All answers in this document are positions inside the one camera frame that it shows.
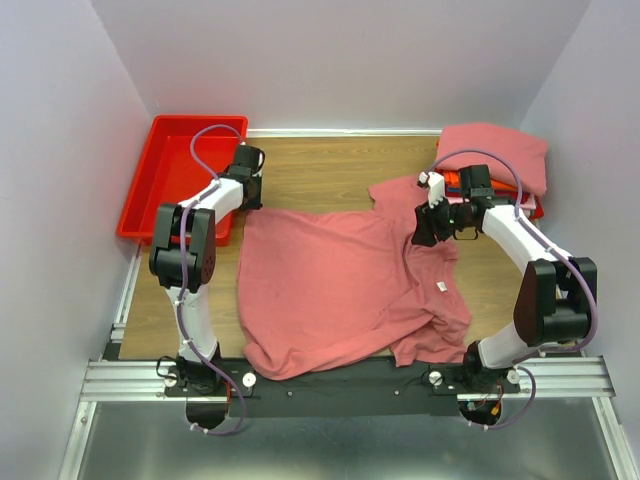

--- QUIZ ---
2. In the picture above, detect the folded pink shirt on stack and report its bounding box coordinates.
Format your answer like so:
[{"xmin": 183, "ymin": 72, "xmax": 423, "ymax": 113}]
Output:
[{"xmin": 436, "ymin": 123, "xmax": 548, "ymax": 197}]

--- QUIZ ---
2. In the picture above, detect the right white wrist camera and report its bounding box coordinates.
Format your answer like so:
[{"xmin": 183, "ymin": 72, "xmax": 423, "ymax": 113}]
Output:
[{"xmin": 418, "ymin": 171, "xmax": 446, "ymax": 209}]

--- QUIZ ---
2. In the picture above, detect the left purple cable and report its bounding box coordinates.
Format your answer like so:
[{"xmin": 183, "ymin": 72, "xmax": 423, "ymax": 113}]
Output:
[{"xmin": 178, "ymin": 125, "xmax": 251, "ymax": 436}]

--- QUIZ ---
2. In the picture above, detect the folded orange shirt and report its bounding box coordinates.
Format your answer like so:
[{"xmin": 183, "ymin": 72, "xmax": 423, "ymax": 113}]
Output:
[{"xmin": 441, "ymin": 171, "xmax": 517, "ymax": 197}]

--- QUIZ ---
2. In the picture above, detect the folded light pink shirt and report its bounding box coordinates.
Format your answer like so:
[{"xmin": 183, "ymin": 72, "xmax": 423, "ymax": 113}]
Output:
[{"xmin": 446, "ymin": 194, "xmax": 535, "ymax": 217}]

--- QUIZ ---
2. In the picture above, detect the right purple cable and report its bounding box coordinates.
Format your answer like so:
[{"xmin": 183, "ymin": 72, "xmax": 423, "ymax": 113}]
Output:
[{"xmin": 427, "ymin": 149, "xmax": 599, "ymax": 361}]

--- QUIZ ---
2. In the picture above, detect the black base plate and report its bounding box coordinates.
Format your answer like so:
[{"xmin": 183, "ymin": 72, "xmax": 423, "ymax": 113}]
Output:
[{"xmin": 156, "ymin": 356, "xmax": 520, "ymax": 424}]

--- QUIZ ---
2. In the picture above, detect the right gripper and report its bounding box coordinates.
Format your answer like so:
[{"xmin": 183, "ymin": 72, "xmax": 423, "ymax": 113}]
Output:
[{"xmin": 409, "ymin": 193, "xmax": 472, "ymax": 247}]

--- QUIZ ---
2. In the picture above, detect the folded bottom red shirt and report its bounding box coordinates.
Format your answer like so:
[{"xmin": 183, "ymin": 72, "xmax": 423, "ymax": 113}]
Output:
[{"xmin": 529, "ymin": 196, "xmax": 545, "ymax": 220}]

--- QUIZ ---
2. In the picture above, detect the purple cable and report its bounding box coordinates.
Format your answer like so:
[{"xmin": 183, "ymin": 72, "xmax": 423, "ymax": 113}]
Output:
[
  {"xmin": 178, "ymin": 125, "xmax": 251, "ymax": 436},
  {"xmin": 427, "ymin": 149, "xmax": 599, "ymax": 361}
]

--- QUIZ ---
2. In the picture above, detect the pink t-shirt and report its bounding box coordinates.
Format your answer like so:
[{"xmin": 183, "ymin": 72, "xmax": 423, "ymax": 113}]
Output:
[{"xmin": 237, "ymin": 177, "xmax": 471, "ymax": 381}]

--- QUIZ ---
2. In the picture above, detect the red plastic bin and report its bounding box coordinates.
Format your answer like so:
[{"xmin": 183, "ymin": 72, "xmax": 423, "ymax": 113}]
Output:
[{"xmin": 117, "ymin": 115, "xmax": 248, "ymax": 246}]

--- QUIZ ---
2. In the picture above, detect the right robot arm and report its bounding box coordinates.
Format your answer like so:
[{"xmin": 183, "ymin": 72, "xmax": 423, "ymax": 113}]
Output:
[{"xmin": 412, "ymin": 165, "xmax": 598, "ymax": 392}]

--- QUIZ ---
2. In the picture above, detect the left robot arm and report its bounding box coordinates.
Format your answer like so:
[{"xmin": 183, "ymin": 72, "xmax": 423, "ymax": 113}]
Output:
[{"xmin": 149, "ymin": 142, "xmax": 266, "ymax": 395}]

